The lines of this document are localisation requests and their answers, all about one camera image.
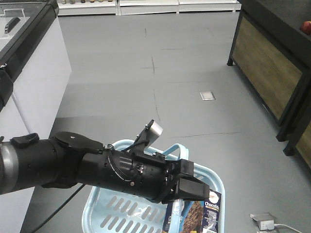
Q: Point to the red apple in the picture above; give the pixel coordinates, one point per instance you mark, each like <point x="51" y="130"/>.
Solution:
<point x="306" y="27"/>

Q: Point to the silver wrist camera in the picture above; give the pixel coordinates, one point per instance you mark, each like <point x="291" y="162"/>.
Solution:
<point x="151" y="132"/>

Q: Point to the silver floor socket plate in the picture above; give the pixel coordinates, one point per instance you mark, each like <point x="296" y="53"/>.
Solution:
<point x="207" y="95"/>

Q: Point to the white power adapter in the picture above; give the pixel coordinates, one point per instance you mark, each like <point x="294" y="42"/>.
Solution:
<point x="266" y="225"/>

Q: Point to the navy Danisa cookie box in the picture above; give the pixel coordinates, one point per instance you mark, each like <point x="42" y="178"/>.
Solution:
<point x="205" y="216"/>

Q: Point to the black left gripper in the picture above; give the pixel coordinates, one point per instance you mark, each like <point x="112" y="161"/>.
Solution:
<point x="143" y="175"/>

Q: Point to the white base shelf unit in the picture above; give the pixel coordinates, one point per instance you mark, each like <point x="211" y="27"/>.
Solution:
<point x="141" y="7"/>

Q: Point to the black wooden produce stand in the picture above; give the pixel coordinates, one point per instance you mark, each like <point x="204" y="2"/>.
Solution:
<point x="275" y="56"/>

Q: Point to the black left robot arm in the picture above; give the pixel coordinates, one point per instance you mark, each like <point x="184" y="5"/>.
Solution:
<point x="67" y="159"/>

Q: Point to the far white chest freezer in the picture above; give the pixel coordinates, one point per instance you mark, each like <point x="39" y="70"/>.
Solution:
<point x="34" y="72"/>

